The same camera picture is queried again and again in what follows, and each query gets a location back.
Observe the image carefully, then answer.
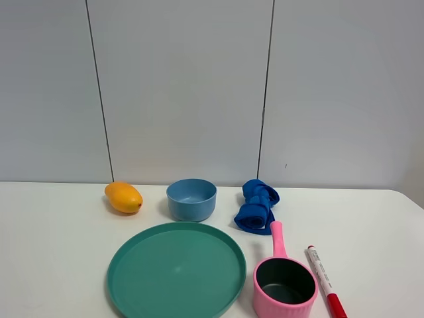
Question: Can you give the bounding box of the pink saucepan with handle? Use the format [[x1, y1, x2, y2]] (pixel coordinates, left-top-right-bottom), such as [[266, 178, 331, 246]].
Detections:
[[253, 221, 319, 318]]

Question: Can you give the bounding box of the blue plastic bowl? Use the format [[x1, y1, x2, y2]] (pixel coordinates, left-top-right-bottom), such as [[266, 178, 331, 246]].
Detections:
[[166, 178, 217, 222]]

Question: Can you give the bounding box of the blue rolled cloth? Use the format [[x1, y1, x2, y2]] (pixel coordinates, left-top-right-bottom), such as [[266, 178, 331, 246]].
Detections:
[[234, 179, 280, 236]]

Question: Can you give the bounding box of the orange yellow mango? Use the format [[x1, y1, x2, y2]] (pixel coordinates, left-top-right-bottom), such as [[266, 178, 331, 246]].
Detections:
[[104, 182, 143, 214]]

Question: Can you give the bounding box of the green round plate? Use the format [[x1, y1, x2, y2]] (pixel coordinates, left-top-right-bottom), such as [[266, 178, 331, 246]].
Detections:
[[106, 222, 246, 317]]

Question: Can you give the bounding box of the red white marker pen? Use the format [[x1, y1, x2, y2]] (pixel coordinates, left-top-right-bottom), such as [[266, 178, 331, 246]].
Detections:
[[307, 245, 348, 318]]

